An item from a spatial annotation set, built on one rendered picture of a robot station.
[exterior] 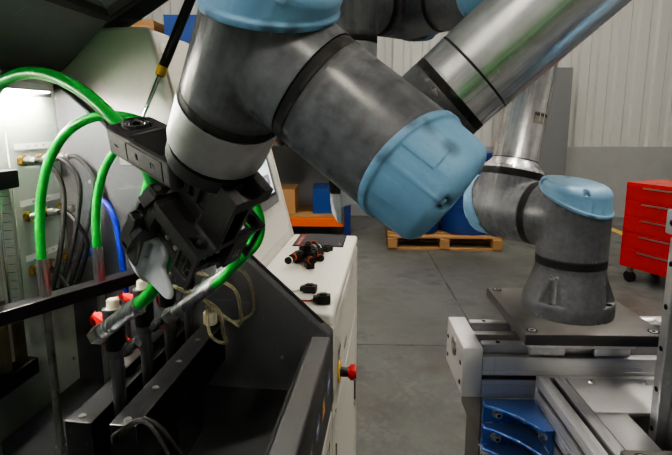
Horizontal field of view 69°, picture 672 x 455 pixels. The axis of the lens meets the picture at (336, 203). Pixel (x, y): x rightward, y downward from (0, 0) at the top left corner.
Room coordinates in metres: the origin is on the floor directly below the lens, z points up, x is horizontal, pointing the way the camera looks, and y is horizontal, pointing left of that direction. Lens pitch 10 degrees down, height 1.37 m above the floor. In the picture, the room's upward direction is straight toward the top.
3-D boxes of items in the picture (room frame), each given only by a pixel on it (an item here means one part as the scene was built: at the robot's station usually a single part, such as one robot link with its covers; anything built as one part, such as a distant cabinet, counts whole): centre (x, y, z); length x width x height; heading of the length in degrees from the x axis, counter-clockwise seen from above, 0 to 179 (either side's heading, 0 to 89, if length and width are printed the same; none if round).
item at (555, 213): (0.84, -0.41, 1.20); 0.13 x 0.12 x 0.14; 36
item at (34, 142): (0.90, 0.54, 1.20); 0.13 x 0.03 x 0.31; 174
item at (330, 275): (1.31, 0.08, 0.97); 0.70 x 0.22 x 0.03; 174
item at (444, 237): (5.49, -1.18, 0.51); 1.20 x 0.85 x 1.02; 86
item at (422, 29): (0.76, -0.11, 1.53); 0.11 x 0.11 x 0.08; 36
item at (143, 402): (0.75, 0.29, 0.91); 0.34 x 0.10 x 0.15; 174
